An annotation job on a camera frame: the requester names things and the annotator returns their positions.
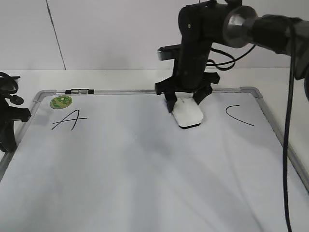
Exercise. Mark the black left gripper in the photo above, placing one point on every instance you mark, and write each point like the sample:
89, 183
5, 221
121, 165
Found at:
8, 114

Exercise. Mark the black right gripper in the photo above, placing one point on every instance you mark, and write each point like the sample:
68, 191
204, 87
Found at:
189, 69

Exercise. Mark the white board eraser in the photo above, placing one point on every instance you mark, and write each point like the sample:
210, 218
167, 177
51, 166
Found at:
187, 113

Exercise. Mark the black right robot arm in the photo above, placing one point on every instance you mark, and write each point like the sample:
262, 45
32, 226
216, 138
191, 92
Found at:
234, 25

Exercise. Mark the round green magnet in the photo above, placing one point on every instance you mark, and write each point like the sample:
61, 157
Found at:
60, 102

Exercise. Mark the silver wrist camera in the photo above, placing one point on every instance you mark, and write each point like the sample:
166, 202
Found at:
168, 52

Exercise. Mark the white board with metal frame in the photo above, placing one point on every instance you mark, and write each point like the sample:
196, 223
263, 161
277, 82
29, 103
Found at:
116, 161

